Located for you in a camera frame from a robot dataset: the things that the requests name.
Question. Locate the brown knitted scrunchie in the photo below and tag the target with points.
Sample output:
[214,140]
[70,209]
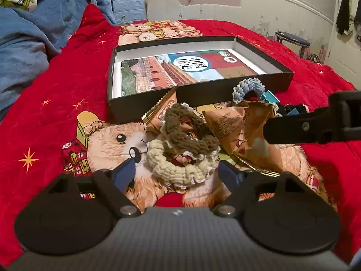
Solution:
[180,135]

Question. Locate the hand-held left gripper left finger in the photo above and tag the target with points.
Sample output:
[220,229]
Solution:
[124,173]

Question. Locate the black scrunchie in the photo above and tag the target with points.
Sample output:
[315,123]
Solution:
[303,108]

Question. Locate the hanging black clothing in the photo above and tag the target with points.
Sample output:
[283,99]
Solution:
[348,2]

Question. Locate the red bear print blanket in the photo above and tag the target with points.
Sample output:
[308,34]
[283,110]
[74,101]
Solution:
[56,90]

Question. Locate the blue blanket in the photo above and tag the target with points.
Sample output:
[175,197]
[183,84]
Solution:
[28,39]

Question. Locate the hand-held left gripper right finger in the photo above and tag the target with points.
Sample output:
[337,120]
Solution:
[228,173]

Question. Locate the black cardboard box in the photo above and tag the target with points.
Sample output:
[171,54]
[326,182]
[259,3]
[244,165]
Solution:
[197,93]

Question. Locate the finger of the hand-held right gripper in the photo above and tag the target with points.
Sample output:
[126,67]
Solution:
[296,129]

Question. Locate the blue knitted scrunchie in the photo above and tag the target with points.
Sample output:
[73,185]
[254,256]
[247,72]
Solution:
[239,90]

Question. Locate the cream knitted scrunchie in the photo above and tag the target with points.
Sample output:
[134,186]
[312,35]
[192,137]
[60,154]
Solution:
[169,169]

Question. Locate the teal hair clip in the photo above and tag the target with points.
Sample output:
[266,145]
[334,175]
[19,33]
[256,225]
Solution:
[269,96]

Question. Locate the round blue stool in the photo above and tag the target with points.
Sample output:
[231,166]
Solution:
[293,39]

